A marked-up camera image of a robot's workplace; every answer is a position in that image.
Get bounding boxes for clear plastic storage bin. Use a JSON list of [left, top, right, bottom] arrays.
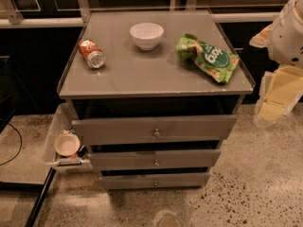
[[42, 103, 92, 173]]

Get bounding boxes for grey drawer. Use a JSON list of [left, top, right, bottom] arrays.
[[100, 172, 210, 190], [72, 114, 237, 145], [89, 149, 221, 170]]

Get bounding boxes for black floor cable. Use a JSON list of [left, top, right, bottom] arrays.
[[0, 118, 24, 167]]

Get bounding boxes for metal railing frame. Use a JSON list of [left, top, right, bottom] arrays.
[[0, 0, 290, 25]]

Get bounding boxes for grey bottom drawer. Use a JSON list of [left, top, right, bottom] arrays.
[[100, 172, 210, 190]]

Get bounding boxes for orange soda can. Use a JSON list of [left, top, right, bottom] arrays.
[[79, 39, 105, 69]]

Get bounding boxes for grey top drawer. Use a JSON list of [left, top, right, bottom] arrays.
[[72, 114, 237, 145]]

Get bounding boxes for white ceramic bowl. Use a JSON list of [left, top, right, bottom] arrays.
[[130, 23, 164, 51]]

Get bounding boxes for small beige bowl in bin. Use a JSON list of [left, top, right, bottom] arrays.
[[54, 133, 80, 157]]

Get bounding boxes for grey drawer cabinet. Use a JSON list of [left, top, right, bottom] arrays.
[[58, 10, 255, 178]]

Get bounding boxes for green chip bag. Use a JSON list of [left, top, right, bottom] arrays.
[[175, 34, 240, 83]]

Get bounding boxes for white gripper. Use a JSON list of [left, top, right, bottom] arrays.
[[249, 3, 303, 127]]

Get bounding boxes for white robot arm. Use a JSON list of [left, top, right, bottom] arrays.
[[249, 0, 303, 128]]

